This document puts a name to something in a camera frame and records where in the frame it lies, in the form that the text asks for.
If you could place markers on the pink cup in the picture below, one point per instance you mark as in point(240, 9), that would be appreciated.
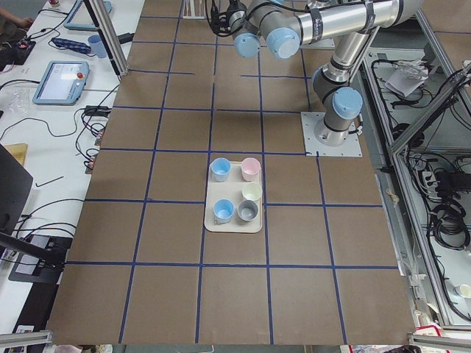
point(251, 169)

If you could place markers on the black monitor stand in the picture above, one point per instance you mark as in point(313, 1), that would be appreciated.
point(41, 258)

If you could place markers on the crumpled white paper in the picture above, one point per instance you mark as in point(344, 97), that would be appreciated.
point(407, 77)

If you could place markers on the blue power strip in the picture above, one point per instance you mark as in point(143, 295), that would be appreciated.
point(66, 44)

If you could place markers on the grey cup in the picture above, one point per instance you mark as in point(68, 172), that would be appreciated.
point(247, 210)

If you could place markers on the cream cup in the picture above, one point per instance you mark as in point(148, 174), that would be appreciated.
point(252, 191)

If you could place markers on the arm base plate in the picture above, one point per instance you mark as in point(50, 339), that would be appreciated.
point(353, 147)

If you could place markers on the teach pendant tablet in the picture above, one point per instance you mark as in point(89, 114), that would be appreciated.
point(62, 83)
point(79, 18)

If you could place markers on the white plastic tray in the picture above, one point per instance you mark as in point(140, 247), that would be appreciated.
point(230, 189)

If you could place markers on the blue cup on desk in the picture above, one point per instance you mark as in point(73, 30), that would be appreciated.
point(97, 46)

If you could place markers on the aluminium frame post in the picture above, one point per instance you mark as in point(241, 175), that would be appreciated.
point(107, 33)

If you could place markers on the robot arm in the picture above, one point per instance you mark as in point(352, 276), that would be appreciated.
point(286, 29)

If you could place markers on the light blue cup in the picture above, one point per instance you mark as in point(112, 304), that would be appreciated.
point(220, 169)
point(223, 211)

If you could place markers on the aluminium side frame rail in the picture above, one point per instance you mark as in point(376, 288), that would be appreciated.
point(424, 140)

